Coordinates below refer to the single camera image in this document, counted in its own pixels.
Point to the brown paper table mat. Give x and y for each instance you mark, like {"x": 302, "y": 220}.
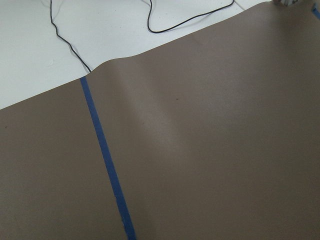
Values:
{"x": 213, "y": 136}

